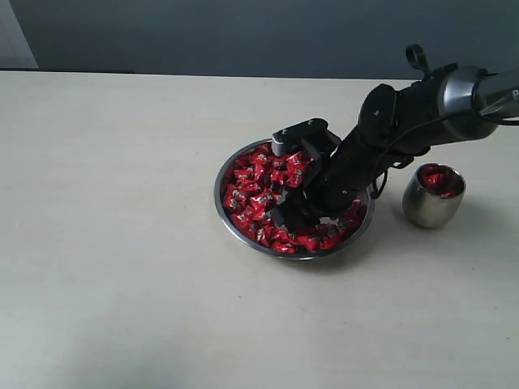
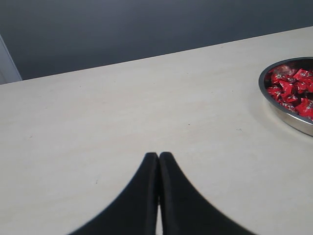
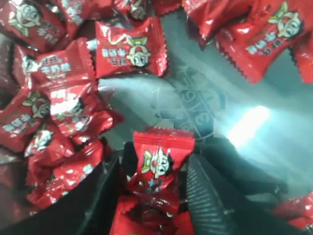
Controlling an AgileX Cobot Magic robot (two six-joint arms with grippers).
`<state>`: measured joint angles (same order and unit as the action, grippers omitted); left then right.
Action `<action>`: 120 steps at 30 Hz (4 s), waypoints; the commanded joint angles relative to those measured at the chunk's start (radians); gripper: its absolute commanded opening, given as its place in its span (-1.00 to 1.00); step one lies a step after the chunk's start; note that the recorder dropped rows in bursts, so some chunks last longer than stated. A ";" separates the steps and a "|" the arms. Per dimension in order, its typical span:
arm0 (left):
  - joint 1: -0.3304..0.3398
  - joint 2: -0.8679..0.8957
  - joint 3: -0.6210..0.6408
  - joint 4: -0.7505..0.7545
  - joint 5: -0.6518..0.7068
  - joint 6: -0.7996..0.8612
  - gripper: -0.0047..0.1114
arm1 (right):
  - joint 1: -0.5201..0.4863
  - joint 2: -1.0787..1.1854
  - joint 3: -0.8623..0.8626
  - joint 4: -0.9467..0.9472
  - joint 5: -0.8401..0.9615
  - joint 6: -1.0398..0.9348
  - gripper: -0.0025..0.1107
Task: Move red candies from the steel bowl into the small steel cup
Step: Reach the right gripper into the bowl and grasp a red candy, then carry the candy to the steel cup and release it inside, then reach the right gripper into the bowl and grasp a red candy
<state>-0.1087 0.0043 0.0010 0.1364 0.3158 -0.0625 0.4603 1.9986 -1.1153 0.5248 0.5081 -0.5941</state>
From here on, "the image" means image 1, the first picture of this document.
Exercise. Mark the red candy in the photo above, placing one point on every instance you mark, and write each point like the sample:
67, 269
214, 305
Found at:
311, 242
296, 164
448, 194
331, 235
285, 245
431, 179
353, 217
235, 199

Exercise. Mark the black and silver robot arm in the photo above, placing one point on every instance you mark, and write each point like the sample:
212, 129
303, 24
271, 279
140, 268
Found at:
450, 104

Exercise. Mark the round steel bowl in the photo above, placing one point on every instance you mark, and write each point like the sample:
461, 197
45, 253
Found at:
251, 168

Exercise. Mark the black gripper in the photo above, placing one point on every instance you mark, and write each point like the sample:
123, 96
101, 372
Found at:
331, 187

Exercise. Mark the shiny steel cup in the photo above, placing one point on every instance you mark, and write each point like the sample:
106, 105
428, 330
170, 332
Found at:
425, 208

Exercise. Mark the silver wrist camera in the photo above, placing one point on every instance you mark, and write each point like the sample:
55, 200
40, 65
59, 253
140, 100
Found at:
285, 139

